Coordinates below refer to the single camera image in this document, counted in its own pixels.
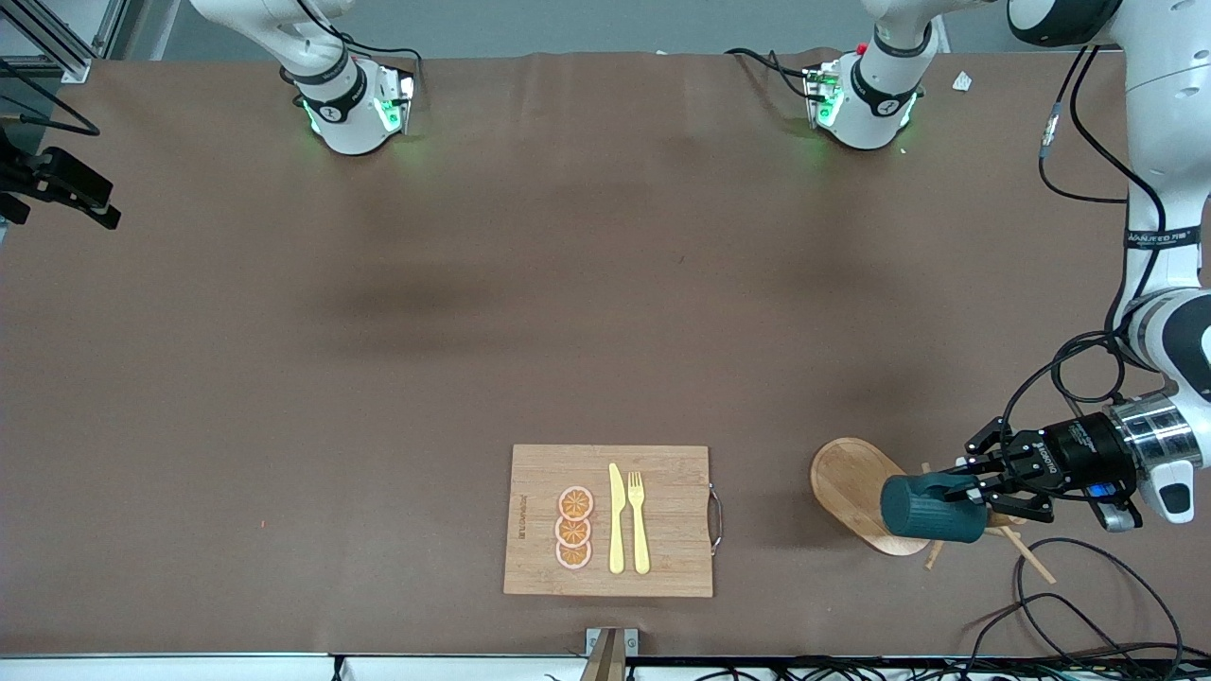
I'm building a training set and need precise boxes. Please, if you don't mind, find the black arm base cable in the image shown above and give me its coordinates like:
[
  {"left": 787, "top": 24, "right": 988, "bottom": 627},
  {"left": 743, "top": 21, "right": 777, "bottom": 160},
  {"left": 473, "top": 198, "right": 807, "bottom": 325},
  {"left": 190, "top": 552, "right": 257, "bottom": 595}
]
[
  {"left": 727, "top": 47, "right": 816, "bottom": 100},
  {"left": 336, "top": 33, "right": 424, "bottom": 96}
]

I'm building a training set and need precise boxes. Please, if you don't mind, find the yellow plastic fork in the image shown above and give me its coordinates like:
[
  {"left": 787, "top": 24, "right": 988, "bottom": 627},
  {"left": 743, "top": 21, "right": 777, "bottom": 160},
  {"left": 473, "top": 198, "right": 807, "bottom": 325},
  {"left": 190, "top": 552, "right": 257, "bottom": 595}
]
[{"left": 628, "top": 471, "right": 652, "bottom": 576}]

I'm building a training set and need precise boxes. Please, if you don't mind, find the black left arm base cable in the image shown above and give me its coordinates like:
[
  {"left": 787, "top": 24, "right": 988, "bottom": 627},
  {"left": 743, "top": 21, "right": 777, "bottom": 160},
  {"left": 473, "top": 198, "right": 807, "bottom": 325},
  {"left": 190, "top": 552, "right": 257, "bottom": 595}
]
[{"left": 727, "top": 47, "right": 816, "bottom": 100}]

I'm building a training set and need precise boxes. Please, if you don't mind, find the black looped cable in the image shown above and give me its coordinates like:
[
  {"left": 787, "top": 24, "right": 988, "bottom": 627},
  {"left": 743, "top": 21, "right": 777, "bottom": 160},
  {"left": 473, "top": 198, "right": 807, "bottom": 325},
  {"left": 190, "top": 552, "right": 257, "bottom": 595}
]
[
  {"left": 1015, "top": 537, "right": 1185, "bottom": 663},
  {"left": 965, "top": 593, "right": 1141, "bottom": 663}
]

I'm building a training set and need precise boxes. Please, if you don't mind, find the dark green cup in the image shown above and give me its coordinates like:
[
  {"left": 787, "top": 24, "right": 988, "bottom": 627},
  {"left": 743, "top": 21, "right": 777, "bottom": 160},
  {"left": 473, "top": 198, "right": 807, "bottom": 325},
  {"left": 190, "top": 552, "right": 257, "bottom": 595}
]
[{"left": 880, "top": 470, "right": 991, "bottom": 545}]

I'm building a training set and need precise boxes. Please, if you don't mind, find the brown table mat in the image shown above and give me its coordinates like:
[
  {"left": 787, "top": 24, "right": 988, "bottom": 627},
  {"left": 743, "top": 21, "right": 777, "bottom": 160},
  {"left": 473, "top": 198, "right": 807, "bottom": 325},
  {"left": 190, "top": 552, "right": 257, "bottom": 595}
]
[{"left": 0, "top": 47, "right": 1211, "bottom": 658}]

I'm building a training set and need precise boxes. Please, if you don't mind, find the grey metal mount bracket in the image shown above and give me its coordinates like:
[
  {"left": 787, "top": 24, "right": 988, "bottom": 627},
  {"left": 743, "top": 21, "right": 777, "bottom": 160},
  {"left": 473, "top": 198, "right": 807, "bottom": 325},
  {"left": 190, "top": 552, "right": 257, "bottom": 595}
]
[{"left": 579, "top": 627, "right": 640, "bottom": 681}]

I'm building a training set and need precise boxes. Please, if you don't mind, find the wooden cup rack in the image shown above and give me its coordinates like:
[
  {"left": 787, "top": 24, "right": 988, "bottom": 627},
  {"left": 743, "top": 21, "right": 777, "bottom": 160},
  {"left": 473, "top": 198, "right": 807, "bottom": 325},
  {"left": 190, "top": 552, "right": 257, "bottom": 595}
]
[{"left": 809, "top": 437, "right": 1058, "bottom": 585}]

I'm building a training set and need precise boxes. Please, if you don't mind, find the black right arm base cable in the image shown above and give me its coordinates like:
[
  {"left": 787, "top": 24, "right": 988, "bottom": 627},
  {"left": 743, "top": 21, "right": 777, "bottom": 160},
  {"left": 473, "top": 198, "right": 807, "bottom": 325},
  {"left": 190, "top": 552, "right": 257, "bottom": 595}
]
[{"left": 336, "top": 33, "right": 424, "bottom": 96}]

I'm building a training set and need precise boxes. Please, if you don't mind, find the bamboo cutting board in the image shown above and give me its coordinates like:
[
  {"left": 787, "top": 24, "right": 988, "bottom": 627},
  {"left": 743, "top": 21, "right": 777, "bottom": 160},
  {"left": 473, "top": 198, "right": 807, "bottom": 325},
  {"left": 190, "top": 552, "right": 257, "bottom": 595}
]
[{"left": 503, "top": 445, "right": 725, "bottom": 599}]

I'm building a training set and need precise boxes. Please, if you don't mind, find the aluminium frame profile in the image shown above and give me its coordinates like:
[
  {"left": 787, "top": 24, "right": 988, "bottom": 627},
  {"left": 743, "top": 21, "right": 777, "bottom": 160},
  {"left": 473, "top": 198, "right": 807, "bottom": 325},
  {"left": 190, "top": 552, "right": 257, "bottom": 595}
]
[{"left": 0, "top": 0, "right": 129, "bottom": 84}]

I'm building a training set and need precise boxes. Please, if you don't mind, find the yellow plastic knife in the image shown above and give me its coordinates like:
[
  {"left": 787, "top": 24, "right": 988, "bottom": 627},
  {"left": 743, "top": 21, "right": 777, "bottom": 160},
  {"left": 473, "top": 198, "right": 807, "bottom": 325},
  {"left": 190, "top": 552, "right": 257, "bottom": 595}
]
[{"left": 608, "top": 463, "right": 627, "bottom": 575}]

